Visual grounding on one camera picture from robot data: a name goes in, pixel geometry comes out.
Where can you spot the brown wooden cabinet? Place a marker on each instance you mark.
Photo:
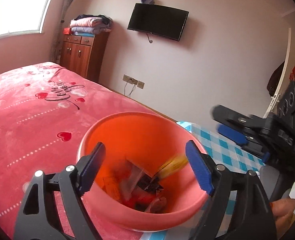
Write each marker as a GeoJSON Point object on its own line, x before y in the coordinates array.
{"type": "Point", "coordinates": [84, 54]}

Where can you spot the folded blankets stack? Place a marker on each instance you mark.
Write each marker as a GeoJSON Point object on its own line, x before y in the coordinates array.
{"type": "Point", "coordinates": [91, 24]}

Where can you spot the person's hand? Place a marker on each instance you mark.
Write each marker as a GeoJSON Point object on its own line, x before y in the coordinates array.
{"type": "Point", "coordinates": [283, 213]}

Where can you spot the white door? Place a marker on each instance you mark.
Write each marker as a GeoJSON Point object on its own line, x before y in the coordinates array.
{"type": "Point", "coordinates": [289, 63]}

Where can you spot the trash inside bucket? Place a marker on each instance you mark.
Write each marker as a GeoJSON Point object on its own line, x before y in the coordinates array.
{"type": "Point", "coordinates": [132, 187]}

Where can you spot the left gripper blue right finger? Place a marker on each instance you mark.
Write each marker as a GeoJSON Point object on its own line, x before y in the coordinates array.
{"type": "Point", "coordinates": [216, 181]}

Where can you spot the yellow wrapper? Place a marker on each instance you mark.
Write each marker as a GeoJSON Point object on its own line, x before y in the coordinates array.
{"type": "Point", "coordinates": [171, 166]}

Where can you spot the wall power outlet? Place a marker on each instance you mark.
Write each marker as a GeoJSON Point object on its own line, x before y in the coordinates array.
{"type": "Point", "coordinates": [132, 81]}

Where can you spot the orange plastic bucket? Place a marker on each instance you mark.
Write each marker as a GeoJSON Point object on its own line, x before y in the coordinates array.
{"type": "Point", "coordinates": [147, 141]}

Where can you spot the blue white checkered tablecloth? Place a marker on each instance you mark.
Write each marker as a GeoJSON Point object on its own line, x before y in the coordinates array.
{"type": "Point", "coordinates": [223, 151]}

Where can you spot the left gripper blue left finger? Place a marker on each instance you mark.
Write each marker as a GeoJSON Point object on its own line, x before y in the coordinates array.
{"type": "Point", "coordinates": [74, 181]}

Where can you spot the black wall television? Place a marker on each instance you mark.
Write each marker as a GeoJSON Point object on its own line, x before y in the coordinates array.
{"type": "Point", "coordinates": [158, 20]}

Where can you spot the pink bed blanket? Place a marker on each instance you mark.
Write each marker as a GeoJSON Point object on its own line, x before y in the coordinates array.
{"type": "Point", "coordinates": [45, 110]}

